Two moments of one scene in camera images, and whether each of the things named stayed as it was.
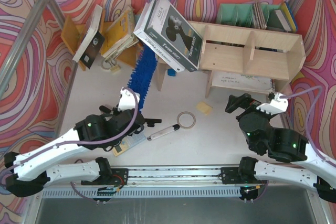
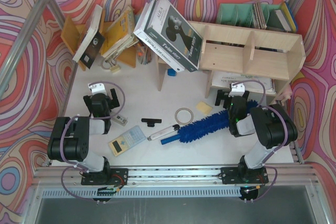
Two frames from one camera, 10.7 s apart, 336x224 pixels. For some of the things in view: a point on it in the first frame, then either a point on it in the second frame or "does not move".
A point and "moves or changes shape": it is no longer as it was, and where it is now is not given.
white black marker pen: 174,128 does not move
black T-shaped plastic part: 151,122 does not move
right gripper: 245,107 → 231,98
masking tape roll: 184,127 moves or changes shape
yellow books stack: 119,35 does not move
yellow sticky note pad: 204,107 does not move
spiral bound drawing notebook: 242,81 does not move
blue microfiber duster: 142,74 → 217,123
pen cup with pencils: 139,52 does not move
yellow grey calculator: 128,141 does not move
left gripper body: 137,120 → 99,99
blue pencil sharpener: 171,73 does not move
